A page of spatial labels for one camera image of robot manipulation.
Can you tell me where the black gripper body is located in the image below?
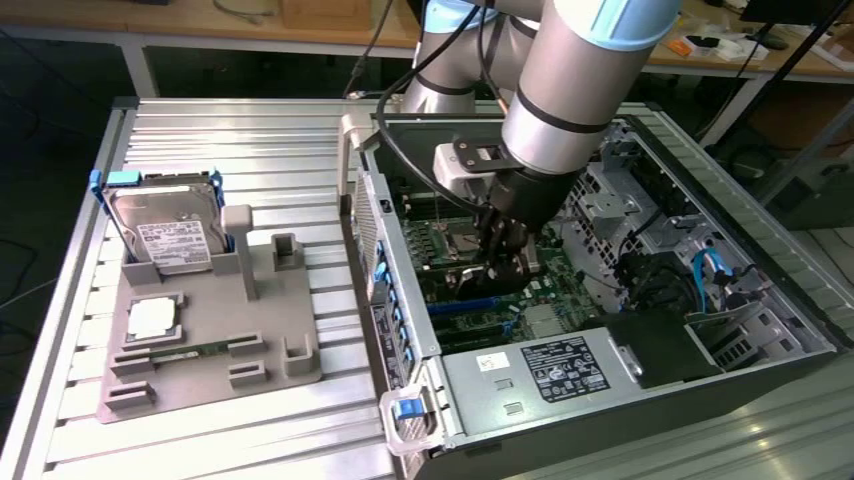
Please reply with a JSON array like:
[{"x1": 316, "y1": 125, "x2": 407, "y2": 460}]
[{"x1": 484, "y1": 166, "x2": 587, "y2": 235}]

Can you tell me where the black graphics card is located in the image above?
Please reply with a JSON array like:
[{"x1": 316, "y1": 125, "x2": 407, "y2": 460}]
[{"x1": 452, "y1": 234, "x2": 546, "y2": 303}]

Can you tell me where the CPU socket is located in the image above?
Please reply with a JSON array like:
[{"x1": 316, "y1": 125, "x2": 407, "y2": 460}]
[{"x1": 442, "y1": 219, "x2": 483, "y2": 262}]

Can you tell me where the green motherboard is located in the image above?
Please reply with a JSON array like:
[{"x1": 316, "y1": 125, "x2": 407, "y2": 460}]
[{"x1": 398, "y1": 188, "x2": 603, "y2": 352}]

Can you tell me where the black RAM slot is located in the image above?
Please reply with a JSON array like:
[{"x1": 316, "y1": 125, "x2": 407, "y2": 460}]
[
  {"x1": 402, "y1": 191, "x2": 462, "y2": 209},
  {"x1": 404, "y1": 203, "x2": 476, "y2": 222}
]

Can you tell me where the silver drive cage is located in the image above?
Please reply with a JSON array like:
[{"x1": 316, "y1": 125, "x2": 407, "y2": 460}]
[{"x1": 562, "y1": 158, "x2": 672, "y2": 252}]

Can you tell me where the blue expansion slot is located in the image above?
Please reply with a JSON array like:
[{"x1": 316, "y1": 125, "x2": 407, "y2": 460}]
[{"x1": 424, "y1": 295, "x2": 503, "y2": 317}]

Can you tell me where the silver chipset heatsink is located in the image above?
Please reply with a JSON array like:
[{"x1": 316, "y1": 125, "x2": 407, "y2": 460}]
[{"x1": 522, "y1": 304, "x2": 578, "y2": 342}]

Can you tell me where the black expansion slot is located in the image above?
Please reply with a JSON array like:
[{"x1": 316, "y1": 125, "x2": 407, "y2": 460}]
[{"x1": 434, "y1": 325, "x2": 510, "y2": 352}]

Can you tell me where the blue card retainer strip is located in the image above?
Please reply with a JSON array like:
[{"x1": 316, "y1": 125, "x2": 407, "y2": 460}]
[{"x1": 374, "y1": 239, "x2": 422, "y2": 364}]

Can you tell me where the silver disk bay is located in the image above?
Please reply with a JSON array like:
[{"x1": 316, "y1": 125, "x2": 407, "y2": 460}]
[{"x1": 664, "y1": 213, "x2": 775, "y2": 322}]

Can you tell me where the black air shroud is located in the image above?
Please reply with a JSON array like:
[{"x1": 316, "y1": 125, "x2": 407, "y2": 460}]
[{"x1": 578, "y1": 313, "x2": 728, "y2": 392}]

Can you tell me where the grey power supply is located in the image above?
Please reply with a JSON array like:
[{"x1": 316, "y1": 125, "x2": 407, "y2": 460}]
[{"x1": 438, "y1": 332, "x2": 646, "y2": 437}]

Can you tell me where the blue case latch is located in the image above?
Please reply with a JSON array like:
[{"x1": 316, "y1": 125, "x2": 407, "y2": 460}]
[{"x1": 388, "y1": 396, "x2": 427, "y2": 423}]

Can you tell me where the cluttered wooden desk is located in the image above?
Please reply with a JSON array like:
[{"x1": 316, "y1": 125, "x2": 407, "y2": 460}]
[{"x1": 639, "y1": 0, "x2": 854, "y2": 147}]

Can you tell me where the black open PC case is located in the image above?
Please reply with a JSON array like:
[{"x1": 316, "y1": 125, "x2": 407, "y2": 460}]
[{"x1": 337, "y1": 112, "x2": 854, "y2": 480}]

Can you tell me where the dark grey floor box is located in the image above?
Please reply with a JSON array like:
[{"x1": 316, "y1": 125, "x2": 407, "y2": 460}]
[{"x1": 764, "y1": 158, "x2": 854, "y2": 232}]

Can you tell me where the black white desk device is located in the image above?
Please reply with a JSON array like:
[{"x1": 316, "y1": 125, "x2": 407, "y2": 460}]
[{"x1": 690, "y1": 33, "x2": 770, "y2": 64}]

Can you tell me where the grey parts rack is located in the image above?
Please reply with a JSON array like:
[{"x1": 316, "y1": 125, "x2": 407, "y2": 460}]
[{"x1": 96, "y1": 203, "x2": 325, "y2": 426}]

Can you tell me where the silver hard disk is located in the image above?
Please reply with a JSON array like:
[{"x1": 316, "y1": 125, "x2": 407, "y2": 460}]
[{"x1": 109, "y1": 185, "x2": 223, "y2": 276}]

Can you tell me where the black tripod pole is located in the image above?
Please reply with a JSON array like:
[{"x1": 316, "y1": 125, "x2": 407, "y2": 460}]
[{"x1": 692, "y1": 0, "x2": 839, "y2": 142}]

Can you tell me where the green RAM stick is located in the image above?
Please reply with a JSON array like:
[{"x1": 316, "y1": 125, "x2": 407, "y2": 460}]
[{"x1": 148, "y1": 341, "x2": 232, "y2": 359}]

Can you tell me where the silver CPU chip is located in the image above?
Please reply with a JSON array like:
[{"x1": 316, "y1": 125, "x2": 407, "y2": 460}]
[{"x1": 127, "y1": 298, "x2": 183, "y2": 337}]

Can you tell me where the black monitor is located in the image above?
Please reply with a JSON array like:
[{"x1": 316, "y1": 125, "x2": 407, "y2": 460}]
[{"x1": 738, "y1": 0, "x2": 854, "y2": 51}]

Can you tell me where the blue disk carrier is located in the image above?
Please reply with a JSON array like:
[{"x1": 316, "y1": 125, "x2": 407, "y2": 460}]
[{"x1": 88, "y1": 168, "x2": 232, "y2": 265}]

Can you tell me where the black cable with copper plug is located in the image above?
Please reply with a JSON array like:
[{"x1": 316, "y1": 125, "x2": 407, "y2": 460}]
[{"x1": 475, "y1": 14, "x2": 512, "y2": 116}]

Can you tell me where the blue wire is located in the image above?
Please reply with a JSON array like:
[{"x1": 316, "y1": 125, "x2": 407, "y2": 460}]
[{"x1": 691, "y1": 246, "x2": 730, "y2": 314}]

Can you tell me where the thick black cable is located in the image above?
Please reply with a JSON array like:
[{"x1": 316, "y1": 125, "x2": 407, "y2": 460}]
[{"x1": 372, "y1": 0, "x2": 499, "y2": 212}]

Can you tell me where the thin hanging cable with plug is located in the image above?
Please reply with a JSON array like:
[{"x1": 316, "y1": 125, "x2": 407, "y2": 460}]
[{"x1": 341, "y1": 0, "x2": 406, "y2": 100}]

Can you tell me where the grey coiled desk cable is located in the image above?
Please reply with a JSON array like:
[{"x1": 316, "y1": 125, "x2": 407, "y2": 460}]
[{"x1": 212, "y1": 0, "x2": 279, "y2": 27}]

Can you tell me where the wooden desk with white frame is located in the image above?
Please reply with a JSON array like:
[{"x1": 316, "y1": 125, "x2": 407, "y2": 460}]
[{"x1": 0, "y1": 0, "x2": 428, "y2": 99}]

